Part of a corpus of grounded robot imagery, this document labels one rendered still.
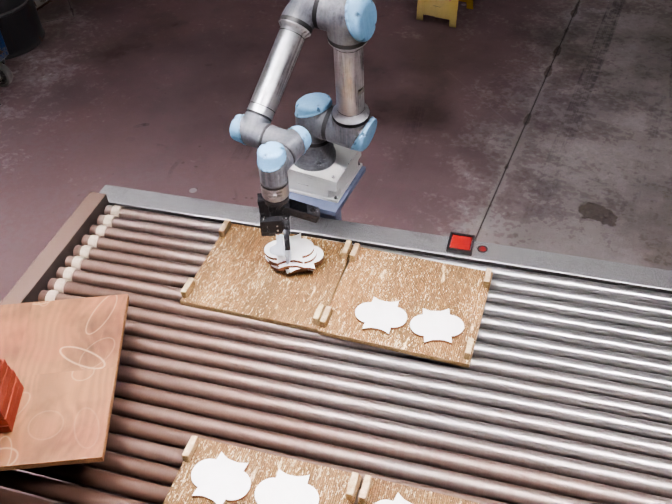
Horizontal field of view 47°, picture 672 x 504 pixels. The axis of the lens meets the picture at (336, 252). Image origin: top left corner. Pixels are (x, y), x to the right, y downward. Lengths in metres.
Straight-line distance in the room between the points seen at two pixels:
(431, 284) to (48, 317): 1.03
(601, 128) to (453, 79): 0.96
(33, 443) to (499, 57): 4.05
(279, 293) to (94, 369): 0.55
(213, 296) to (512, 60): 3.41
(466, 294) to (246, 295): 0.62
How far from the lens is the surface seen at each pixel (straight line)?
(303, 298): 2.17
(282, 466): 1.84
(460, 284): 2.21
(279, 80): 2.17
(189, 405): 2.00
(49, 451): 1.87
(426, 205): 3.94
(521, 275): 2.28
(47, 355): 2.05
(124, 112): 4.90
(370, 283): 2.20
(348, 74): 2.27
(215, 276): 2.27
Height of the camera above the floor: 2.49
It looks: 43 degrees down
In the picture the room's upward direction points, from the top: 3 degrees counter-clockwise
